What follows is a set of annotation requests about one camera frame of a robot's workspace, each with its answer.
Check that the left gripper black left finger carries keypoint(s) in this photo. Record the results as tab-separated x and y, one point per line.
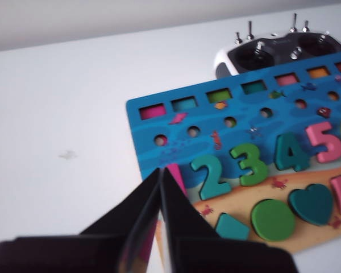
108	250

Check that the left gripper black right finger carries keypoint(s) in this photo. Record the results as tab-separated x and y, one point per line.
204	253

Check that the teal trapezoid shape piece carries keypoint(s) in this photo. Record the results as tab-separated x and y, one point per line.
231	227

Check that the teal number two piece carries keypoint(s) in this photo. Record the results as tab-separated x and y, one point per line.
213	179

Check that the green circle shape piece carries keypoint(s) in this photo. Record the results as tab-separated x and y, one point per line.
272	220

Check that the pink number one piece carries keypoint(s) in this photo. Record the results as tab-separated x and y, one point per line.
176	176

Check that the green number three piece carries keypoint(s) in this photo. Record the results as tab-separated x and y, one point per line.
251	167

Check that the dark teal heart piece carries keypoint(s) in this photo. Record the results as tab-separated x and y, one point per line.
312	204

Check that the blue wooden number puzzle board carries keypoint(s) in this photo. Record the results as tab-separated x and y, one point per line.
204	125

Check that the dark teal number four piece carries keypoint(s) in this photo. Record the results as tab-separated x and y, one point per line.
291	155

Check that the pink number five piece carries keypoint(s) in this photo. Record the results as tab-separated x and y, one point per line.
326	142

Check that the black white RC transmitter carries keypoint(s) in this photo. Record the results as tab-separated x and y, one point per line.
284	48

